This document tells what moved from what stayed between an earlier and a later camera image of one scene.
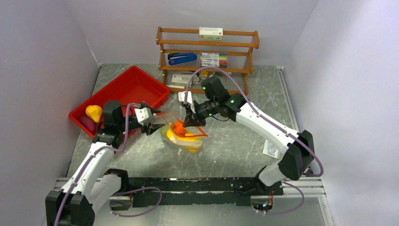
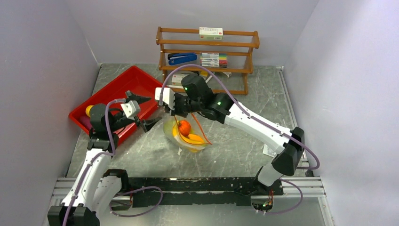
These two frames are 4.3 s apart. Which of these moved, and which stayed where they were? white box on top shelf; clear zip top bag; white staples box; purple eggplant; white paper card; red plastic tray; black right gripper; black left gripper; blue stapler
Moved: black right gripper; black left gripper; clear zip top bag
Stayed: white paper card; white staples box; white box on top shelf; blue stapler; purple eggplant; red plastic tray
